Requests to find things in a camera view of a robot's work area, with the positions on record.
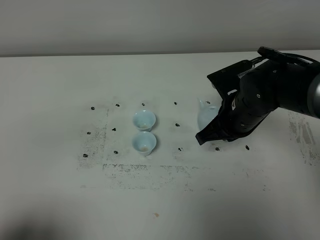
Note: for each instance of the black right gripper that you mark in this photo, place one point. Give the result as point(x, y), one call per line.
point(246, 102)

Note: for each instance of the light blue porcelain teapot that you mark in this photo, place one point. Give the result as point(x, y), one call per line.
point(206, 113)

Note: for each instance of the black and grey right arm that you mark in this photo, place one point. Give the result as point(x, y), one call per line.
point(295, 80)

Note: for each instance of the near light blue teacup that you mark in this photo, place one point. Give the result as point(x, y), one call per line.
point(144, 142)

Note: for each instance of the light blue teacup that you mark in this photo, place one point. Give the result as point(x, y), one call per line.
point(144, 120)
point(144, 142)

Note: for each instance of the far light blue teacup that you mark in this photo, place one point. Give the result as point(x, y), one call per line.
point(144, 120)

